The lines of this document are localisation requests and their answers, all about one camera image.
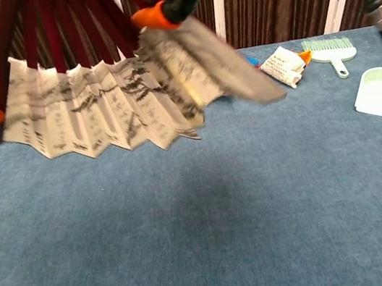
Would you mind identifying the light green hand brush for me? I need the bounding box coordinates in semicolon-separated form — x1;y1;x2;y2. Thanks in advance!
300;30;362;85

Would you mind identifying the blue felt table cover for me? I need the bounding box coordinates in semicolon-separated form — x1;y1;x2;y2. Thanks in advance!
0;24;382;286

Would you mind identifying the crumpled white orange snack wrapper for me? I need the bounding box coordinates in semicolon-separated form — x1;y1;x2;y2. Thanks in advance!
256;41;318;94

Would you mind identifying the red ribbed white paper fan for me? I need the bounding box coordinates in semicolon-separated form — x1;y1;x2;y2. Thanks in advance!
0;0;294;179

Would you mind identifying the blue red chip bag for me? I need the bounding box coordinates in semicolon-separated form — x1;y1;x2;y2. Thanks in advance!
237;47;262;72

